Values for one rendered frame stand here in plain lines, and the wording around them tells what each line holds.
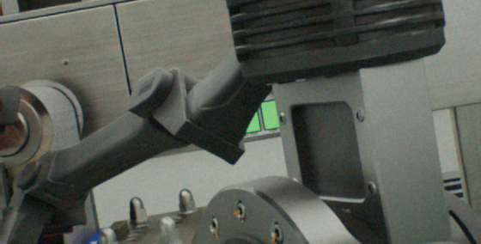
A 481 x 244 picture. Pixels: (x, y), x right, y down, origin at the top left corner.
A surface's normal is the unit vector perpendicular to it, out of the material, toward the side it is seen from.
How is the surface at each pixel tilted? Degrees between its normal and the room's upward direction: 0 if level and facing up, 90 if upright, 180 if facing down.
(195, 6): 90
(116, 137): 57
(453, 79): 90
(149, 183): 90
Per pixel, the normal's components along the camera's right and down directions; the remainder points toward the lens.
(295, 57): -0.49, 0.13
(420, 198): 0.45, -0.03
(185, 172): -0.04, 0.06
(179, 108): -0.81, -0.44
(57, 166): -0.68, -0.44
